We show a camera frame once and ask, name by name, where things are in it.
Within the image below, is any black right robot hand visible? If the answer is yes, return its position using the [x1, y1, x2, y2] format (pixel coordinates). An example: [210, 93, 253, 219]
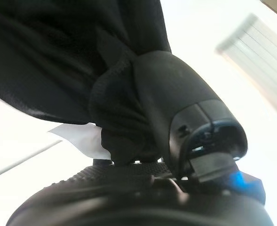
[6, 53, 275, 226]

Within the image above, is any black garment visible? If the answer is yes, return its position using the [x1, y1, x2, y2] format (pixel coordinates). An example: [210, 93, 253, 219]
[0, 0, 172, 166]

